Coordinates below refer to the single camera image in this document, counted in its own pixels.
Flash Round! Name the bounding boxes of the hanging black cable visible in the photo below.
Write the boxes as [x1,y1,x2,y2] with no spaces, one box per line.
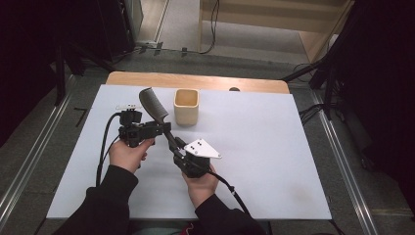
[198,0,221,56]

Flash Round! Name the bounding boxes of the black comb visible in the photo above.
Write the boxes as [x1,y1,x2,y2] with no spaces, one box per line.
[138,86,184,157]

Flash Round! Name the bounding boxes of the wooden table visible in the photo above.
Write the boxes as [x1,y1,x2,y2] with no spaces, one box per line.
[105,70,291,95]

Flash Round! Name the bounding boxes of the white table mat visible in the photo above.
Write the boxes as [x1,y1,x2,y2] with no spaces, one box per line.
[46,83,333,221]

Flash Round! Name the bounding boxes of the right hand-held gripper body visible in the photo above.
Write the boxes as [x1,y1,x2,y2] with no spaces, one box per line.
[172,138,223,179]

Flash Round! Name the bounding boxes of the light wooden cabinet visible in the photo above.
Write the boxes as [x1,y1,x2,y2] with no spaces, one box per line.
[198,0,356,64]

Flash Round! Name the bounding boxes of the person's right hand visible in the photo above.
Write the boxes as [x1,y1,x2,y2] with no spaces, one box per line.
[181,164,220,210]

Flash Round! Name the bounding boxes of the black floor cables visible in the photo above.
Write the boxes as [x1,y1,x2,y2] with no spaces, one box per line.
[298,103,325,126]

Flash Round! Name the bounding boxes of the black metal stand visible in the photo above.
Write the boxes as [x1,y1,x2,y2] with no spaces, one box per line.
[281,58,339,121]
[52,40,116,107]

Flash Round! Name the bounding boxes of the black curtain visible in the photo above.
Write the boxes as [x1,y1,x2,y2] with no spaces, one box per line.
[0,0,136,148]
[321,0,415,213]

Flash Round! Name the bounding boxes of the square wooden cup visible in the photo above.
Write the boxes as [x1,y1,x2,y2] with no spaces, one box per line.
[172,88,201,127]

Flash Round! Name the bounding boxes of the person's left hand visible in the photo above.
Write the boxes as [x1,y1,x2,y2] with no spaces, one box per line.
[108,137,156,174]

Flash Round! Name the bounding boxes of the metal floor rail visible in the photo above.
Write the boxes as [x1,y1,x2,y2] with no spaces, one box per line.
[310,90,381,235]
[0,73,79,226]

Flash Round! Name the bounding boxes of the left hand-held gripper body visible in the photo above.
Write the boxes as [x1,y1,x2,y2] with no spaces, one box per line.
[115,103,159,149]

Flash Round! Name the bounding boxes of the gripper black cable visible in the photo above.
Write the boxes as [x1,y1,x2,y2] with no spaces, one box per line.
[95,112,122,188]
[207,169,253,217]

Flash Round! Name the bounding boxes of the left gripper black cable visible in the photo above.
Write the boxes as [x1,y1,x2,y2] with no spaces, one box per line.
[95,112,122,188]

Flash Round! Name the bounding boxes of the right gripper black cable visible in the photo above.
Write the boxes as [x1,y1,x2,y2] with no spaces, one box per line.
[207,169,253,217]

